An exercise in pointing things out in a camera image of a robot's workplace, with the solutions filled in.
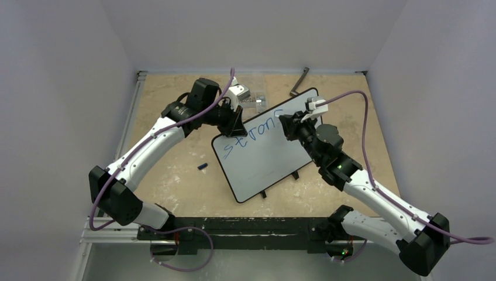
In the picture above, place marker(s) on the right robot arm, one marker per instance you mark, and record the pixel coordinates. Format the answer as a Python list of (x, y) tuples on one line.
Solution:
[(417, 237)]

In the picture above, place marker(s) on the black metal allen key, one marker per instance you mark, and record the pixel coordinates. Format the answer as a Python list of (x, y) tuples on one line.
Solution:
[(294, 91)]

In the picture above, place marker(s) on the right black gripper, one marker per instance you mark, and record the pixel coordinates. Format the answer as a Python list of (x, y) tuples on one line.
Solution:
[(293, 126)]

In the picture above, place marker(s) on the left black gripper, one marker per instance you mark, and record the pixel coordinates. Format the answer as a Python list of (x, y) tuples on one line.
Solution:
[(235, 127)]

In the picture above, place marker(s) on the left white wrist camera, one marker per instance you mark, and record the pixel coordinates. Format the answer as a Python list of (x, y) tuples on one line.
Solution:
[(237, 93)]

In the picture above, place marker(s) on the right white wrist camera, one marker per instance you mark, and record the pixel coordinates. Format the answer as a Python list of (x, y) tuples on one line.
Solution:
[(315, 108)]

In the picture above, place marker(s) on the white whiteboard black frame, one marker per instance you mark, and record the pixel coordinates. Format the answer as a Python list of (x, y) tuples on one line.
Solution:
[(264, 157)]

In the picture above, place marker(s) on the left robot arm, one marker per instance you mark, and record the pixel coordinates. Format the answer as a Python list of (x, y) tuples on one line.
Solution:
[(187, 113)]

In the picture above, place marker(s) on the aluminium rail frame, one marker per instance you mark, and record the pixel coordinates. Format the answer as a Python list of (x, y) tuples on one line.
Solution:
[(99, 228)]

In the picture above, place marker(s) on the blue marker cap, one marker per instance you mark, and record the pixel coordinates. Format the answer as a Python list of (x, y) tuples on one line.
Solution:
[(202, 166)]

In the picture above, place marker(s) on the clear plastic screw box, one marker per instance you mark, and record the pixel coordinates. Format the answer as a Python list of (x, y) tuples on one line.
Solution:
[(257, 102)]

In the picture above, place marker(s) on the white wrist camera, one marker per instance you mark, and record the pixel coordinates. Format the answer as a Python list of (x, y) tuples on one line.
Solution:
[(237, 93), (315, 108)]

